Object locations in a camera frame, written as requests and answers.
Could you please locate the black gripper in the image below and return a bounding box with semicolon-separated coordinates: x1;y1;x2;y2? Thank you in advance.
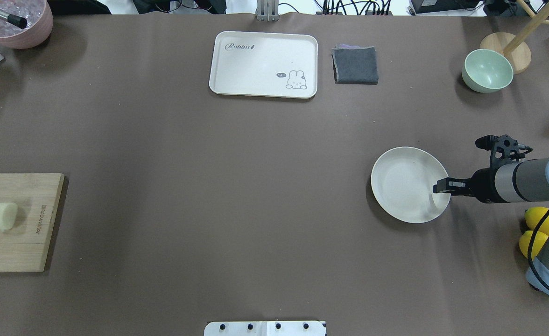
433;168;497;203

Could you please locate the white steamed bun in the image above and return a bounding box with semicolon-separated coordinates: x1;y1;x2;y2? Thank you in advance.
0;203;18;231

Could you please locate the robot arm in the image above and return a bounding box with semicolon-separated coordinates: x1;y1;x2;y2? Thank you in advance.
433;154;549;295

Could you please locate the white camera pillar base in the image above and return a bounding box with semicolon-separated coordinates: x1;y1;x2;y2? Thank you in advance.
204;320;327;336

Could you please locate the yellow lemon far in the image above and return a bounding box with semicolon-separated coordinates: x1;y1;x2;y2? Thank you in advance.
524;207;549;236

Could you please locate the pink bowl of ice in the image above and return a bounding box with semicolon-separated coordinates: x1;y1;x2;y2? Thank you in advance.
0;0;53;49

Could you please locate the bamboo cutting board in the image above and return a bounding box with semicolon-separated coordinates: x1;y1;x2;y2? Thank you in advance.
0;174;65;273

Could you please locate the cream round plate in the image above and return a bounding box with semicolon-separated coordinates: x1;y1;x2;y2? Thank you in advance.
370;147;451;224

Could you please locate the yellow lemon near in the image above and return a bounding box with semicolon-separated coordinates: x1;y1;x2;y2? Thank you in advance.
518;230;549;259

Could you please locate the metal rod black tip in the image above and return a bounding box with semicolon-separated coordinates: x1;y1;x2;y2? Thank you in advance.
0;9;28;29

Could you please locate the aluminium frame post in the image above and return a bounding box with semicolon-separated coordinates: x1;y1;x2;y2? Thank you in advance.
255;0;280;22

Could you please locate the cream rabbit tray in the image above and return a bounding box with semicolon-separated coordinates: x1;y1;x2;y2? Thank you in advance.
209;31;318;98

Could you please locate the yellow lemon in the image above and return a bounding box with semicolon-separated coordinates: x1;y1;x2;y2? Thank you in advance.
524;207;549;236
518;230;549;259

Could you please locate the mint green bowl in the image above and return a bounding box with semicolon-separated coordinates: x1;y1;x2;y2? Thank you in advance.
461;49;514;93

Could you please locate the wooden mug tree stand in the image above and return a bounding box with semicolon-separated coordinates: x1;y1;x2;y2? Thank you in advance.
479;0;549;74

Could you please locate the grey folded cloth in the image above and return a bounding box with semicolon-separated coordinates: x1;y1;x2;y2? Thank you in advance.
331;44;379;85

